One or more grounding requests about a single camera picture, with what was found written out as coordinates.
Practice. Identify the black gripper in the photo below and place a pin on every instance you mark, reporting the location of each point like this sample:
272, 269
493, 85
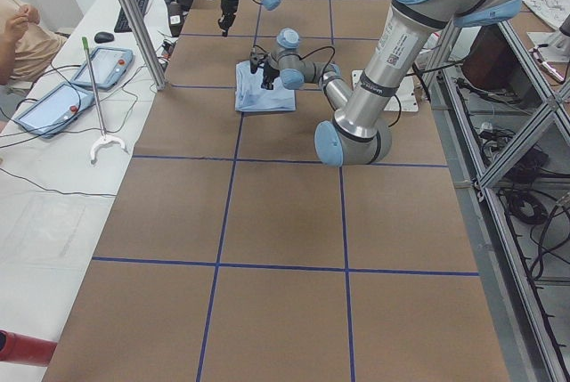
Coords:
270, 72
227, 9

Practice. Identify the light blue t-shirt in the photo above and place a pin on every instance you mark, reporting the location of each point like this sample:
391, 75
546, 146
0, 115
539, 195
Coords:
251, 97

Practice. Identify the upper blue teach pendant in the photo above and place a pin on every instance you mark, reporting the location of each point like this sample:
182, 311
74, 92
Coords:
109, 65

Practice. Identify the blue teach pendant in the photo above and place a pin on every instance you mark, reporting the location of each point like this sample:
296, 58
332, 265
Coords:
55, 111
109, 65

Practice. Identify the black computer mouse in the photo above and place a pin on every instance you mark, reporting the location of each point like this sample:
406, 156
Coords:
103, 37

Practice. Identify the white grabber stick tool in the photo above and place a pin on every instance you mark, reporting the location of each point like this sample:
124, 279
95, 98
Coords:
106, 139

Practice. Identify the lower blue teach pendant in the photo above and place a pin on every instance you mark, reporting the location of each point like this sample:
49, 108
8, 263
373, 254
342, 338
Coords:
55, 111

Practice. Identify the person in beige shirt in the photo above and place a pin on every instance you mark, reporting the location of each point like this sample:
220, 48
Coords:
27, 49

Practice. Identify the red fire extinguisher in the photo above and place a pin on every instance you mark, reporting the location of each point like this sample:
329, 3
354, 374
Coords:
26, 350

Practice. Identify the aluminium frame post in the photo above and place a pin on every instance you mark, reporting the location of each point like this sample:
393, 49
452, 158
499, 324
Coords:
143, 40

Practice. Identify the aluminium frame side rack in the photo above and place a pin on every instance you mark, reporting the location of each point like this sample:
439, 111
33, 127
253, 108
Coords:
501, 96

